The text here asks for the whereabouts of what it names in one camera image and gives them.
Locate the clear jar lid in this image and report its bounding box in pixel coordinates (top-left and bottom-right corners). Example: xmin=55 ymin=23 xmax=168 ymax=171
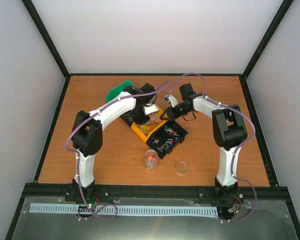
xmin=174 ymin=161 xmax=189 ymax=175

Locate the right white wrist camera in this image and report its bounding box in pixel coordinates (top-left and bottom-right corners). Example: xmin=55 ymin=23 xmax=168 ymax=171
xmin=164 ymin=93 xmax=178 ymax=108

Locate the black frame post left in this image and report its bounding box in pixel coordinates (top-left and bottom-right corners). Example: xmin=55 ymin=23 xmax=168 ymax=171
xmin=22 ymin=0 xmax=70 ymax=78

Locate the metal base plate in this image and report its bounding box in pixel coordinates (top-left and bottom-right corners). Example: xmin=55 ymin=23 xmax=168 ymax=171
xmin=11 ymin=197 xmax=300 ymax=240

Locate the black frame post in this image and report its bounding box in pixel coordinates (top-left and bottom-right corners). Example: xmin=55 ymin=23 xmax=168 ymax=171
xmin=242 ymin=0 xmax=294 ymax=80
xmin=22 ymin=0 xmax=70 ymax=78

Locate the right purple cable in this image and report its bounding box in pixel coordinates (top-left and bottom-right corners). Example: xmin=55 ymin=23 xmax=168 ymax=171
xmin=165 ymin=72 xmax=258 ymax=224

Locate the metal scoop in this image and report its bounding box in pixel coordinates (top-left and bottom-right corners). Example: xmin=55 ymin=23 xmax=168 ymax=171
xmin=144 ymin=114 xmax=162 ymax=126

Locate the yellow plastic bin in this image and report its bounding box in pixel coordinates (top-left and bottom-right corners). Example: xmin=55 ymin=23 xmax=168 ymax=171
xmin=130 ymin=105 xmax=167 ymax=143

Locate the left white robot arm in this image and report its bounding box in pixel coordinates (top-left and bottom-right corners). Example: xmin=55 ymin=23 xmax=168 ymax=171
xmin=65 ymin=80 xmax=158 ymax=202

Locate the black aluminium rail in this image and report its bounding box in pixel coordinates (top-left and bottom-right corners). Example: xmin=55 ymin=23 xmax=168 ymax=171
xmin=22 ymin=183 xmax=290 ymax=203

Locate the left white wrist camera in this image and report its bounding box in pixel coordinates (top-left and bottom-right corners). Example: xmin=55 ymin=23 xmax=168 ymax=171
xmin=143 ymin=104 xmax=159 ymax=116

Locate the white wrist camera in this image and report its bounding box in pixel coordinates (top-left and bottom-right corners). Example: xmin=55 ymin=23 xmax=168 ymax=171
xmin=143 ymin=104 xmax=159 ymax=116
xmin=164 ymin=93 xmax=178 ymax=108

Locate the green plastic bin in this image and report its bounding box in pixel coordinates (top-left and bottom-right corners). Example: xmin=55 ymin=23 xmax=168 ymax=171
xmin=105 ymin=80 xmax=133 ymax=103

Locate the black bin with popsicle candies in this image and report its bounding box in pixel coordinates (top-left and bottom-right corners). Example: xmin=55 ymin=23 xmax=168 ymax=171
xmin=120 ymin=112 xmax=134 ymax=127

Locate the black frame post right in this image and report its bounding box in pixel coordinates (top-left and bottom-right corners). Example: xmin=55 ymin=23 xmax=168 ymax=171
xmin=242 ymin=0 xmax=294 ymax=80

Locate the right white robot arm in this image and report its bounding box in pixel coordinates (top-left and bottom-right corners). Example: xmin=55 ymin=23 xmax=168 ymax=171
xmin=160 ymin=83 xmax=248 ymax=203

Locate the black bin with lollipops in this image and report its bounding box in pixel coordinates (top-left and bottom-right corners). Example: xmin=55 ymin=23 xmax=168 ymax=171
xmin=145 ymin=121 xmax=188 ymax=160

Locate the clear plastic jar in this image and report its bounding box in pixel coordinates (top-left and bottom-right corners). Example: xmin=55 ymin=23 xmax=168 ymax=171
xmin=143 ymin=149 xmax=159 ymax=171

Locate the light blue cable duct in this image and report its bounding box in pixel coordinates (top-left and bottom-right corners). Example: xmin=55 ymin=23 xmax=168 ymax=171
xmin=28 ymin=203 xmax=218 ymax=218

